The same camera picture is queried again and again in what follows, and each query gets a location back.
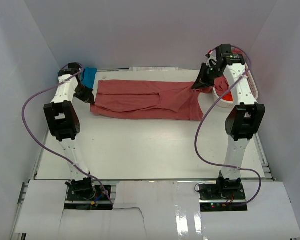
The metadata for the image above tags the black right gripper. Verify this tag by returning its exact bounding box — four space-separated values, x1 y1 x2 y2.
192 63 224 91

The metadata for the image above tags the pink t-shirt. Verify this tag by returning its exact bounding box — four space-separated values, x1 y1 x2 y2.
198 48 245 94
90 79 204 121

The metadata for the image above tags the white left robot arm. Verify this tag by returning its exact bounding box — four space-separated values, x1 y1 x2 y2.
43 62 96 201

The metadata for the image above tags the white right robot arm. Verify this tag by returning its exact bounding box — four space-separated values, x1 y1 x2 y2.
192 44 266 205

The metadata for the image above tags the pink t-shirt in basket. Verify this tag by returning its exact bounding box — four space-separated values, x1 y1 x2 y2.
198 48 245 94

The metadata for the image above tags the folded blue t-shirt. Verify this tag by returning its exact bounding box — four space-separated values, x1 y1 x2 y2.
57 66 98 90

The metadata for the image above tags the white plastic laundry basket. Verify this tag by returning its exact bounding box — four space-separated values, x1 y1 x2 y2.
212 63 259 109

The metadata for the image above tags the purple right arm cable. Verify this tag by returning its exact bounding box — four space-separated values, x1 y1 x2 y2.
194 44 263 208

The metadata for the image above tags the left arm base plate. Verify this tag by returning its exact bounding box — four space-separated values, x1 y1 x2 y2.
64 185 113 211

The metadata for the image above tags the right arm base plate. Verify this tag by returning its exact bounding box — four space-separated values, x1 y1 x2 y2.
194 182 248 213

